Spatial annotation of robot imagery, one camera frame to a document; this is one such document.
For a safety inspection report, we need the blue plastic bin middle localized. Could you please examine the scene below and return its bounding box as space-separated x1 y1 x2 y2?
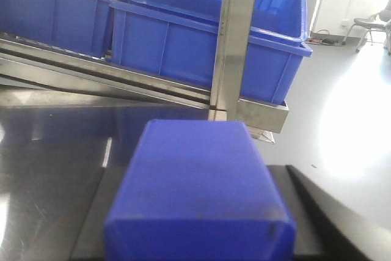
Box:
1 0 113 57

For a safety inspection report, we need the grey chair background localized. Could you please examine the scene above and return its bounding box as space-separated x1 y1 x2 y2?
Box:
342 9 390 56

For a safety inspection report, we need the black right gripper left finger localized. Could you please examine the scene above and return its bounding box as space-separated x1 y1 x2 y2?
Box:
70 167 122 260

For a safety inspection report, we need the blue block part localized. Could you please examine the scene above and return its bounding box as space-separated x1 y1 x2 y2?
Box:
104 119 296 260

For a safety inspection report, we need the blue plastic bin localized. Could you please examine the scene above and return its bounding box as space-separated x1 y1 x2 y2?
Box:
1 0 113 57
110 0 312 105

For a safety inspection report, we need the stainless steel shelf rack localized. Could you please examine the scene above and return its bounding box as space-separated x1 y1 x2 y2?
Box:
1 0 289 142

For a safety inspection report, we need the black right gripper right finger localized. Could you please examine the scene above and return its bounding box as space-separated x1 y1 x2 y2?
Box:
268 165 390 260

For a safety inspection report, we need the blue plastic bin right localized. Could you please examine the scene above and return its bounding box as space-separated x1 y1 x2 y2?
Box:
110 0 312 105

